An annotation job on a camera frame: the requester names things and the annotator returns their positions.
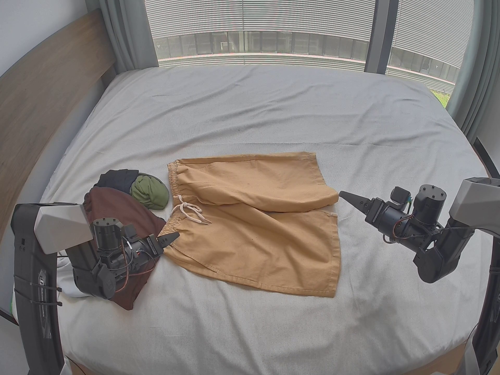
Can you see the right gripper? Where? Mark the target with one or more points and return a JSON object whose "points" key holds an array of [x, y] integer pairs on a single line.
{"points": [[384, 215]]}

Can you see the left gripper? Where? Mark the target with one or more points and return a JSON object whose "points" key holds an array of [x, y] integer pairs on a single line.
{"points": [[146, 250]]}

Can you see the tan shorts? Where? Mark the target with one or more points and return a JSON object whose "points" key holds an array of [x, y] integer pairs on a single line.
{"points": [[254, 240]]}

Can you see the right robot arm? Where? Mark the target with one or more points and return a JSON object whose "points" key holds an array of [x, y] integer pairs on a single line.
{"points": [[445, 248]]}

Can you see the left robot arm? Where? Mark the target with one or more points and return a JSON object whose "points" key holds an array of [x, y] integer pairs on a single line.
{"points": [[58, 225]]}

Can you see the bed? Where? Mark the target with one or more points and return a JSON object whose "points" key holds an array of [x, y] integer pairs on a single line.
{"points": [[250, 111]]}

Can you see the green garment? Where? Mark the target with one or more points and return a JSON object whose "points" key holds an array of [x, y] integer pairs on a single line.
{"points": [[150, 193]]}

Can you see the brown garment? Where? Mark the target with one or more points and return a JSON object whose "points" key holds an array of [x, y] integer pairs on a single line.
{"points": [[125, 213]]}

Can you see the black garment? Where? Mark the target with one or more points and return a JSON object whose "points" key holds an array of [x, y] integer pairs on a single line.
{"points": [[115, 180]]}

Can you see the white garment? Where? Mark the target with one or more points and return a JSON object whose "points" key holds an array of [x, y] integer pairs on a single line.
{"points": [[65, 277]]}

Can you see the grey-green curtain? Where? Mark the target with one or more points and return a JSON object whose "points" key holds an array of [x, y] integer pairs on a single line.
{"points": [[484, 53], [117, 22]]}

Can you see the window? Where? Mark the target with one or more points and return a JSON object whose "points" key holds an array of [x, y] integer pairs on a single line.
{"points": [[273, 14]]}

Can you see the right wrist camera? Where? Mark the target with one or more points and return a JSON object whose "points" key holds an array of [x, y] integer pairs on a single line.
{"points": [[400, 197]]}

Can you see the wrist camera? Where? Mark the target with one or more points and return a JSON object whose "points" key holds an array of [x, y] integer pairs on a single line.
{"points": [[400, 197], [130, 232]]}

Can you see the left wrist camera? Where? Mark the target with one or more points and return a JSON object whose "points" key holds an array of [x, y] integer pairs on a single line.
{"points": [[130, 232]]}

